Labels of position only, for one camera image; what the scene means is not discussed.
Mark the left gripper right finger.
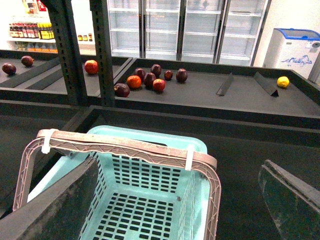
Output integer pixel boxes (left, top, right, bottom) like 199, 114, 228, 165
258, 160, 320, 240

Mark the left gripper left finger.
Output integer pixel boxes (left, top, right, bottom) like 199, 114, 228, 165
0, 157, 98, 240

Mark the teal plastic shopping basket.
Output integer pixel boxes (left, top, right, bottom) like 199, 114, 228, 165
26, 124, 210, 240

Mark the grey basket handle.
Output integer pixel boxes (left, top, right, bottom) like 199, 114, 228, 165
12, 125, 221, 240

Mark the red apple yellow top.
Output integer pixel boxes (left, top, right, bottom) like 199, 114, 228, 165
152, 78, 166, 93

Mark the dark red apple front left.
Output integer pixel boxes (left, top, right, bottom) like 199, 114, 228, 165
114, 83, 131, 98

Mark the red apple left tray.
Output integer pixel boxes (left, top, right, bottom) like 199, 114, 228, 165
84, 59, 99, 75

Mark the dark apple far left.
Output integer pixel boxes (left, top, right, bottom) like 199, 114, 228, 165
2, 62, 17, 76

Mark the dark red apple back left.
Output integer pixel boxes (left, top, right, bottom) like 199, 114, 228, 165
134, 68, 146, 81

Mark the dark red apple right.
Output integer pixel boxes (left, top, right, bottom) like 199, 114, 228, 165
176, 68, 188, 83

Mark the dark red apple back centre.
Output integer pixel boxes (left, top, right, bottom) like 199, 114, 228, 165
150, 64, 162, 78

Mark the small dark red apple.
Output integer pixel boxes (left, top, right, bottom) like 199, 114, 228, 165
164, 70, 173, 81

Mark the white zip tie left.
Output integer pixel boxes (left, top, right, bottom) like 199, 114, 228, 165
41, 128, 58, 154

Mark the white zip tie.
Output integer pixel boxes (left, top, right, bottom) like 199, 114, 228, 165
184, 144, 195, 171
41, 128, 58, 154

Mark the black display tray front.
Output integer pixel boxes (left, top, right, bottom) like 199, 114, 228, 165
0, 101, 320, 240

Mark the black display tray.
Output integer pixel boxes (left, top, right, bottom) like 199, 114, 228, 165
0, 101, 320, 240
0, 49, 133, 103
114, 58, 320, 130

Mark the white zip tie right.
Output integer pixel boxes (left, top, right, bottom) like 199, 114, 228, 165
184, 144, 195, 171

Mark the black display tray back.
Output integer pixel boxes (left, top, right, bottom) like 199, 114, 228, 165
114, 58, 320, 130

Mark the yellow lemon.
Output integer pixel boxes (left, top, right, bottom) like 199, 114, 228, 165
277, 76, 290, 89

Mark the black triangular divider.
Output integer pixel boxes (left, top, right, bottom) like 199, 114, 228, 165
253, 72, 279, 97

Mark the black flat divider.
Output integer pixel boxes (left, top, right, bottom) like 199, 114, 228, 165
216, 73, 234, 96

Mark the black display tray left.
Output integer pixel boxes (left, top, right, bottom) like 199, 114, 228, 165
0, 49, 133, 103

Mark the orange fruit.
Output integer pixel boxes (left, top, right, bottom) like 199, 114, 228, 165
126, 75, 142, 90

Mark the white blue chest freezer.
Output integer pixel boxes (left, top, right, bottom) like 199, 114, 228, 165
262, 28, 320, 79

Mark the shelf of sauce bottles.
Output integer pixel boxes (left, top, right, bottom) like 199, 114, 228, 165
6, 15, 58, 54

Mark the glass door refrigerator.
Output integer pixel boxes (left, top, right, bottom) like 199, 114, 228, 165
107, 0, 271, 66

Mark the black metal upright post left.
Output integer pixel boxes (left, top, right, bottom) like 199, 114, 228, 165
41, 0, 88, 106

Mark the black metal upright post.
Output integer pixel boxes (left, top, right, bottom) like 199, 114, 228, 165
41, 0, 88, 106
89, 0, 115, 107

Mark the black metal upright post right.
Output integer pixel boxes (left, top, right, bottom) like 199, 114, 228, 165
89, 0, 115, 107

